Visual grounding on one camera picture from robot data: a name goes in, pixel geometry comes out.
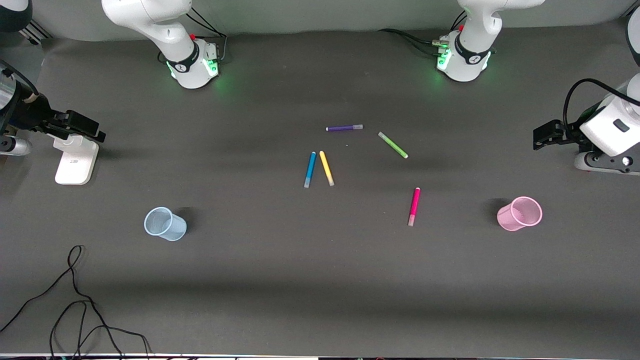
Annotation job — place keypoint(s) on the blue marker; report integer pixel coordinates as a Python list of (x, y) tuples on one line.
[(310, 170)]

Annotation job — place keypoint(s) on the pink plastic cup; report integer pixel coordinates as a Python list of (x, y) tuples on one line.
[(519, 214)]

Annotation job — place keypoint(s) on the green marker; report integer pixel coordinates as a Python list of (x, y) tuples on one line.
[(393, 145)]

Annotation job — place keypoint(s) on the aluminium profile rail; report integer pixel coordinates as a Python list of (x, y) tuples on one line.
[(36, 32)]

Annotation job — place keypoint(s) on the purple marker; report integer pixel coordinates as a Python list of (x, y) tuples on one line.
[(344, 128)]

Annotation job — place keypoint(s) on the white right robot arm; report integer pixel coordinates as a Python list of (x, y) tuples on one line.
[(170, 30)]

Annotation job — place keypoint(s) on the light blue plastic cup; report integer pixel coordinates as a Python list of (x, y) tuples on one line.
[(165, 224)]

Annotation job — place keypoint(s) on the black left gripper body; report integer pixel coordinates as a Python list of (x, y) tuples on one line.
[(571, 133)]

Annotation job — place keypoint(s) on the pink marker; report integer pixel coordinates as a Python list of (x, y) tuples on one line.
[(414, 205)]

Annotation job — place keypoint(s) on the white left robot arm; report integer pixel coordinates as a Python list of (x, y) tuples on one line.
[(470, 55)]

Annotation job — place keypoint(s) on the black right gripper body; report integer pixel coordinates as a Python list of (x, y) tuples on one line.
[(31, 113)]

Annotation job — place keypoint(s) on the yellow marker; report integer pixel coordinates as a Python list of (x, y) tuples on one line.
[(326, 168)]

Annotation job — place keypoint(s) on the white stand with base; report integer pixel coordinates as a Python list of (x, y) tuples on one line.
[(76, 162)]

